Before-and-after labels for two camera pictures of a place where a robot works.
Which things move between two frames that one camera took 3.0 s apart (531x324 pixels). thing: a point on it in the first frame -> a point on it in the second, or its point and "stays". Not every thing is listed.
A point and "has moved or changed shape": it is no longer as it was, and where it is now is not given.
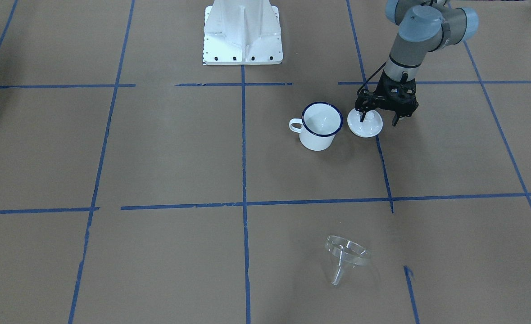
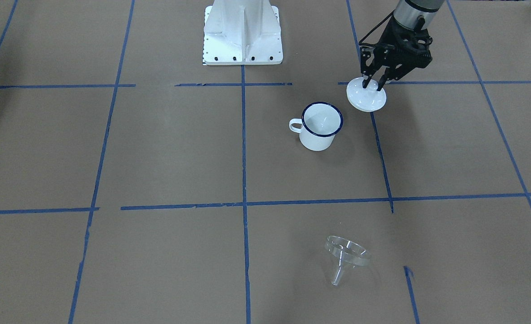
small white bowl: (372, 124) has moved or changed shape
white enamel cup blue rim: (319, 123) stays
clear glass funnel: (347, 252) stays
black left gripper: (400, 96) -> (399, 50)
